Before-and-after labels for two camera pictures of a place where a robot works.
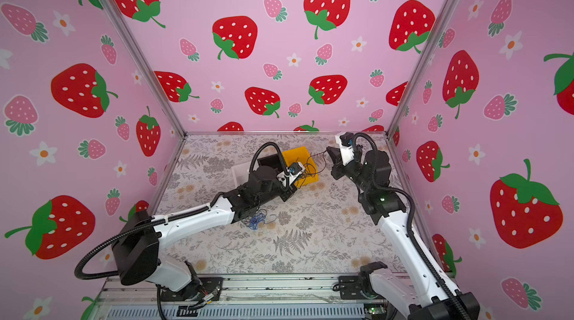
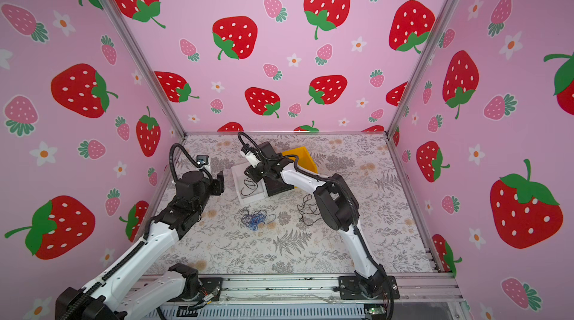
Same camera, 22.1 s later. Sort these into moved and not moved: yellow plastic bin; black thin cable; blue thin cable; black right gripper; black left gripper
Moved: black thin cable; black left gripper; black right gripper
Not moved: blue thin cable; yellow plastic bin
